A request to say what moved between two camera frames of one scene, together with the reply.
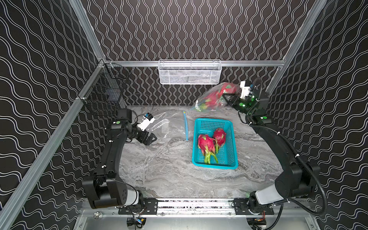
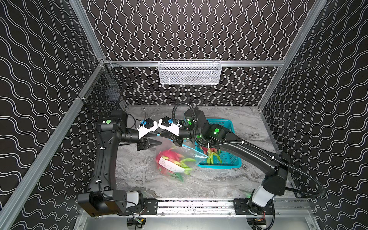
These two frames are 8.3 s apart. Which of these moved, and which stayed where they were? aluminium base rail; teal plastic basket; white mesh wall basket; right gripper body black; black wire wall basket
Moved: right gripper body black
Stayed: aluminium base rail; teal plastic basket; black wire wall basket; white mesh wall basket
